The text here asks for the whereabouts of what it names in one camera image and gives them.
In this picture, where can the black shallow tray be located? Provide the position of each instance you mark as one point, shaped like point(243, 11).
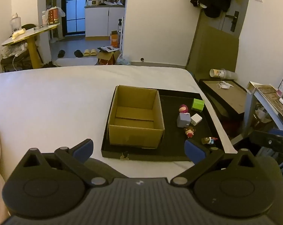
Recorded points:
point(171, 145)

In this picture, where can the white kitchen cabinet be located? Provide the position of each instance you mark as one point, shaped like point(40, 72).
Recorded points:
point(96, 21)

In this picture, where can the dark cluttered chair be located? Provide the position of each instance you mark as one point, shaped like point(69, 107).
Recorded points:
point(17, 61)

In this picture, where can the yellow slipper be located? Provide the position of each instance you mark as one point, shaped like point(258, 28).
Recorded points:
point(86, 52)
point(93, 52)

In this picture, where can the dark side table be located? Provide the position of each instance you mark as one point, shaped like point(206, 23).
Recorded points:
point(228, 98)

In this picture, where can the eyeglasses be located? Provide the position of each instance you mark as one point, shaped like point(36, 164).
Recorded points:
point(41, 27)

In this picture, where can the cream plastic object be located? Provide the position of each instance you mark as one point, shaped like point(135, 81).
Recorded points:
point(18, 34)

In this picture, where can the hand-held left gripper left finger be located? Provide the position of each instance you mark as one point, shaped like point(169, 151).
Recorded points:
point(84, 148)

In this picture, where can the white face mask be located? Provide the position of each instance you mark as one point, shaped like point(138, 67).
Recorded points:
point(224, 85)

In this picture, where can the black slipper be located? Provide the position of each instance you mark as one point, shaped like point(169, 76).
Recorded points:
point(78, 53)
point(61, 54)

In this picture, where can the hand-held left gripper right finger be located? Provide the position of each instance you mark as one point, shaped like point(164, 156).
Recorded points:
point(195, 152)

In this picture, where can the black chair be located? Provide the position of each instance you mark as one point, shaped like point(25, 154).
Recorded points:
point(270, 140)

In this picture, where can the blue and white figurine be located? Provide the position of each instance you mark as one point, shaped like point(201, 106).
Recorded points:
point(209, 140)

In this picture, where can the clear water bottle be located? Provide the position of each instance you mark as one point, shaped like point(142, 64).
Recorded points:
point(15, 22)

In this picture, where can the magenta-haired figurine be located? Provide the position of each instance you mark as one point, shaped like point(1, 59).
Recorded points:
point(183, 109)

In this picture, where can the round yellow-legged table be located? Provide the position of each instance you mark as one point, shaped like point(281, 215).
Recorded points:
point(31, 34)

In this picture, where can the grey door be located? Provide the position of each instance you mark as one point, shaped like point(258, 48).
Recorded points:
point(239, 2)

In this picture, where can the white charger plug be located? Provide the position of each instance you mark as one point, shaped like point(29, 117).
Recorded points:
point(196, 119)

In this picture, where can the open brown shipping box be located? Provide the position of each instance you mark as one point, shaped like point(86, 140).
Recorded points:
point(106, 57)

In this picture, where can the white countertop appliance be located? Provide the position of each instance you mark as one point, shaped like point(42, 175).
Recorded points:
point(95, 3)

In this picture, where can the black-framed glass door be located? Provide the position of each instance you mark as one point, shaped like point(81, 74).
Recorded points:
point(74, 7)

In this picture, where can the grey shelf unit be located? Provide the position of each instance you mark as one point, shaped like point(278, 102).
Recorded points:
point(268, 96)

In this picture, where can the brown printed carton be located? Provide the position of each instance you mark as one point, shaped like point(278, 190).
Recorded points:
point(54, 16)

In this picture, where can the cardboard box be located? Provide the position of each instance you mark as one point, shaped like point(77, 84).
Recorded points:
point(132, 136)

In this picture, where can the lavender block toy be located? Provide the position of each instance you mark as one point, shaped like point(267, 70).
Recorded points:
point(183, 120)

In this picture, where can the brown-haired small figurine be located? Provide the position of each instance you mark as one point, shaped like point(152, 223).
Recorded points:
point(190, 132)

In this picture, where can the white plastic bag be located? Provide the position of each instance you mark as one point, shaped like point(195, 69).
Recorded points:
point(61, 11)

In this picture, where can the green cube toy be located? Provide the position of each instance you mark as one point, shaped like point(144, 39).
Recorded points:
point(197, 105)

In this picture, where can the flattened cardboard sheet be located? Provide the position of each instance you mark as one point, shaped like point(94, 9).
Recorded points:
point(214, 49)

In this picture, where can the stack of paper cups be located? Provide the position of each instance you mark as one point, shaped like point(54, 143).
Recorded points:
point(220, 73)

